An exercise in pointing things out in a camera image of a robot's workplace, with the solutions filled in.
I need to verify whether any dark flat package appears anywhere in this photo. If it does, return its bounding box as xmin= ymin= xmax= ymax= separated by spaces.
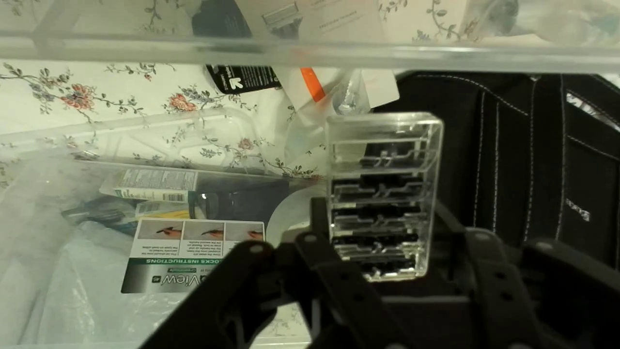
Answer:
xmin=192 ymin=171 xmax=299 ymax=226

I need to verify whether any black white printed tag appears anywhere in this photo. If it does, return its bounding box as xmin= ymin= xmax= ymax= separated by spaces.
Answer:
xmin=204 ymin=63 xmax=284 ymax=98

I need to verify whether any white round lid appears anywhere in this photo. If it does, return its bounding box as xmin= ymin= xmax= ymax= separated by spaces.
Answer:
xmin=266 ymin=187 xmax=326 ymax=249

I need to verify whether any clear razor cartridge case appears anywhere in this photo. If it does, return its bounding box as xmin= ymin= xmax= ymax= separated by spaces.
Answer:
xmin=324 ymin=111 xmax=448 ymax=286

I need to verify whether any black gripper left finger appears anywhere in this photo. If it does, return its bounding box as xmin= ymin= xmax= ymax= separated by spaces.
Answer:
xmin=138 ymin=195 xmax=417 ymax=349

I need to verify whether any translucent plastic bag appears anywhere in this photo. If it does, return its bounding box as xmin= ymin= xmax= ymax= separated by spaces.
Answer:
xmin=0 ymin=154 xmax=196 ymax=349

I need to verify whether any orange razor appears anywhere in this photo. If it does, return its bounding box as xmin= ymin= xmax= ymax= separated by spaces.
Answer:
xmin=297 ymin=65 xmax=330 ymax=107

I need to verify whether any razor printed paper leaflet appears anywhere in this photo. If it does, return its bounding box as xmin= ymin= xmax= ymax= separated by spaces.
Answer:
xmin=235 ymin=0 xmax=384 ymax=45

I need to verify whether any long labelled package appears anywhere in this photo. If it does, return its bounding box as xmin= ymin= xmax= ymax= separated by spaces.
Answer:
xmin=98 ymin=166 xmax=202 ymax=206

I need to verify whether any black fabric bag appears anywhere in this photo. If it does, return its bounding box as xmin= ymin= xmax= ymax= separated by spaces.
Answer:
xmin=375 ymin=69 xmax=620 ymax=276

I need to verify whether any clear bin with packages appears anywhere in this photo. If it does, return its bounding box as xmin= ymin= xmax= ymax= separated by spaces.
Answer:
xmin=0 ymin=0 xmax=620 ymax=349

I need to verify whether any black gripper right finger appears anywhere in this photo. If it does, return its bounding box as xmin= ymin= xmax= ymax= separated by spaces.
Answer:
xmin=425 ymin=201 xmax=620 ymax=349

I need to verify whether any printed leaflet in bag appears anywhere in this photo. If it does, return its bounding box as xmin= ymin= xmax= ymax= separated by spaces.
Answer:
xmin=121 ymin=218 xmax=270 ymax=297

